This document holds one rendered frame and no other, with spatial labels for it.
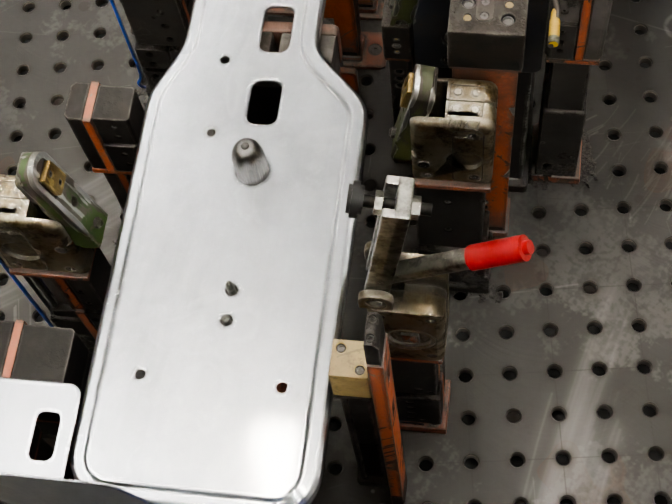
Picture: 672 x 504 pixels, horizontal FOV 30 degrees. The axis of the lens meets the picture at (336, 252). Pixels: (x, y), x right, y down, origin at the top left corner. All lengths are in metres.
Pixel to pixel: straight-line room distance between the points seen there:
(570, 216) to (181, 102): 0.51
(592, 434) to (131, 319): 0.54
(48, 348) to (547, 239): 0.61
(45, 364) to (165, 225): 0.17
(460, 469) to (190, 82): 0.51
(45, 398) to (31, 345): 0.07
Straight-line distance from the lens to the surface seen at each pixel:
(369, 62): 1.62
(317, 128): 1.23
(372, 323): 0.92
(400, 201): 0.94
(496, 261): 1.01
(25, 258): 1.27
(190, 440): 1.12
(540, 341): 1.45
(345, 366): 1.05
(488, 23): 1.14
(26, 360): 1.21
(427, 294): 1.09
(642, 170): 1.55
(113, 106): 1.29
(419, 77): 1.12
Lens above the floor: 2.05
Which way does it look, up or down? 65 degrees down
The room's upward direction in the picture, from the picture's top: 12 degrees counter-clockwise
